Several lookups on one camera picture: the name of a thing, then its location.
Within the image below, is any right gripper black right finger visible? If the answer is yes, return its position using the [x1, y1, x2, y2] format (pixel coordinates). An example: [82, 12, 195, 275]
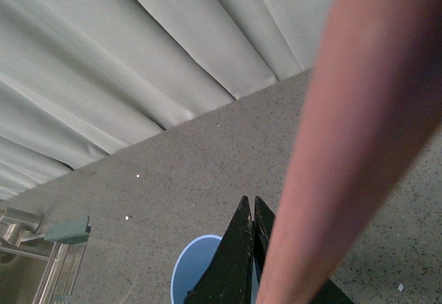
[253, 196, 356, 304]

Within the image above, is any blue plastic cup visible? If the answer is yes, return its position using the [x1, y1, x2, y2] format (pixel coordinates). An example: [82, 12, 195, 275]
[170, 234, 260, 304]

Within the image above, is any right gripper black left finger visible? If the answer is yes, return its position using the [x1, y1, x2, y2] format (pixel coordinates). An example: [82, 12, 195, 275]
[184, 196, 253, 304]

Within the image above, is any chrome faucet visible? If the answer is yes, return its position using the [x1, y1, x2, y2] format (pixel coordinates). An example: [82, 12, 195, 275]
[1, 207, 44, 247]

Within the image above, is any white pleated curtain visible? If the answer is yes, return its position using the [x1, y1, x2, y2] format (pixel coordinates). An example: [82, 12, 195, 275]
[1, 0, 332, 200]

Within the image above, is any green sponge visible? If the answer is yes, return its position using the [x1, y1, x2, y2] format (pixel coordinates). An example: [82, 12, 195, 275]
[44, 216, 91, 245]

